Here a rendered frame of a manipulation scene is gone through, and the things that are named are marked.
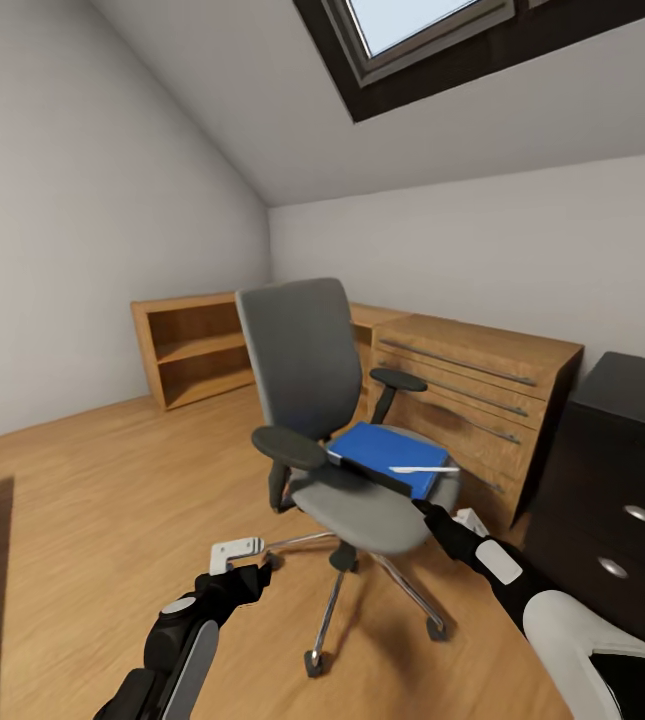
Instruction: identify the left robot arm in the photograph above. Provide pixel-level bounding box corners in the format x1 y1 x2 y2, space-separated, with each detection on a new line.
93 537 273 720

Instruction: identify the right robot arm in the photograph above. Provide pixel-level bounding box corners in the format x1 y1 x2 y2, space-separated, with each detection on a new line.
411 498 645 720

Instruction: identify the folder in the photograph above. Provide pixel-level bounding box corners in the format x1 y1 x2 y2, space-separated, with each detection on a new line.
327 421 458 500

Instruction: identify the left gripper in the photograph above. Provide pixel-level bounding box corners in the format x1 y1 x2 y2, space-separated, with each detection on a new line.
194 562 273 623

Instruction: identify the swivel chair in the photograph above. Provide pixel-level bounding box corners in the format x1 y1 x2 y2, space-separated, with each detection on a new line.
235 277 459 678

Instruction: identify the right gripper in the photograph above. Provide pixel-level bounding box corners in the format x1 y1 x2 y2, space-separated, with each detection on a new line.
411 498 471 561

